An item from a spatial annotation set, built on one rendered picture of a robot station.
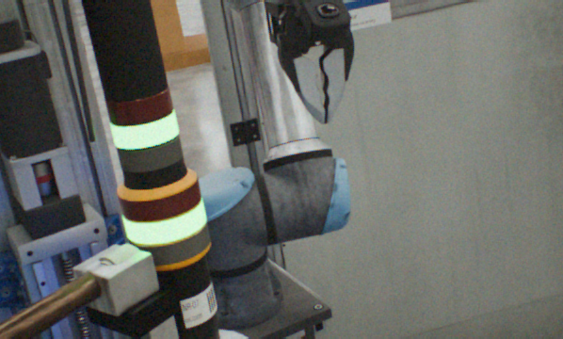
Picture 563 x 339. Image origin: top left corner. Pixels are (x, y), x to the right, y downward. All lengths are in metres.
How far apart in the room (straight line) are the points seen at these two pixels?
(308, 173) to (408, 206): 1.32
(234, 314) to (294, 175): 0.24
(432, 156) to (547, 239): 0.53
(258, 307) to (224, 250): 0.11
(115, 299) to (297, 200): 0.90
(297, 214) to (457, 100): 1.34
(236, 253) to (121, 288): 0.90
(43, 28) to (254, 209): 0.42
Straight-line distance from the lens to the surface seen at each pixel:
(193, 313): 0.47
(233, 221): 1.30
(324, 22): 0.90
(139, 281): 0.43
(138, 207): 0.44
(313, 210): 1.31
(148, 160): 0.43
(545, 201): 2.85
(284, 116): 1.34
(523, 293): 2.94
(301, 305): 1.40
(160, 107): 0.43
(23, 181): 1.28
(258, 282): 1.35
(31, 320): 0.41
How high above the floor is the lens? 1.73
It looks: 20 degrees down
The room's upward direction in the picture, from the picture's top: 10 degrees counter-clockwise
